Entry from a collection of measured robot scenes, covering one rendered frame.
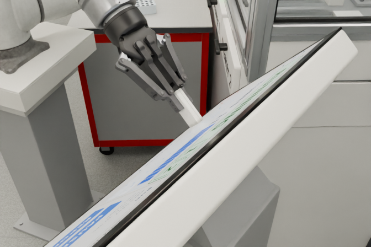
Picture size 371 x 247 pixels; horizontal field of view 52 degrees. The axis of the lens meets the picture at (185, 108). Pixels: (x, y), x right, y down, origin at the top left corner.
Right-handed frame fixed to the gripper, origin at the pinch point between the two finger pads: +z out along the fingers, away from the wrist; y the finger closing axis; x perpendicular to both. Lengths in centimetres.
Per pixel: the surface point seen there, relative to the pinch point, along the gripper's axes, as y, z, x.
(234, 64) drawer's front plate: 31.4, -1.0, 13.6
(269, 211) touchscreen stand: -7.6, 19.1, -11.6
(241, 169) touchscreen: -18.1, 7.5, -25.6
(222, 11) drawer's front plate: 55, -17, 27
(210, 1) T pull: 62, -23, 35
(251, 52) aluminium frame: 24.7, -1.0, 1.0
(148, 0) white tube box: 68, -44, 67
